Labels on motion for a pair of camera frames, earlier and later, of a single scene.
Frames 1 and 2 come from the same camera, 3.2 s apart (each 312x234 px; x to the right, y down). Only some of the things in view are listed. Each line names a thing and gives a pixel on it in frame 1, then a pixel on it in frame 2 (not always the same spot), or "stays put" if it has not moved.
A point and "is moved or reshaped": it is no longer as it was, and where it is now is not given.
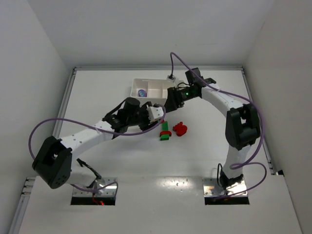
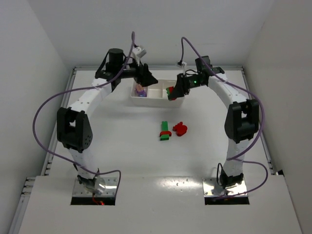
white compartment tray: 154,90 stays put
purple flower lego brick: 142,93 stays put
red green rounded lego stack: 165,135 stays put
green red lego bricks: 160,120 is moved or reshaped
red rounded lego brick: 181,129 stays put
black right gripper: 171,100 -> 182,84
